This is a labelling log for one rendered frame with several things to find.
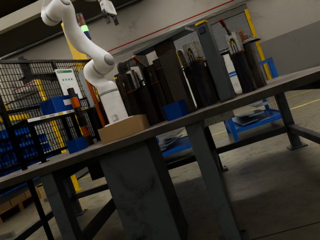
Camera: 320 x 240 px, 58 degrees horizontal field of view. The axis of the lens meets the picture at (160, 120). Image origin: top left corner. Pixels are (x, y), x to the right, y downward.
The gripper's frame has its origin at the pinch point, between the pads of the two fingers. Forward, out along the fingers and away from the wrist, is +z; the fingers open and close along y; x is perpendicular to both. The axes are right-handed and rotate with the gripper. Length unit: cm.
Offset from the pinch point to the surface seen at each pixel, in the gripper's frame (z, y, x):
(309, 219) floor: 145, -18, -81
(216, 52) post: 48, -11, -63
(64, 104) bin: 36, 1, 71
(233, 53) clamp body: 50, 4, -68
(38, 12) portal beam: -184, 238, 293
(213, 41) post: 41, -11, -63
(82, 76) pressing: 17, 23, 62
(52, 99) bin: 31, -8, 71
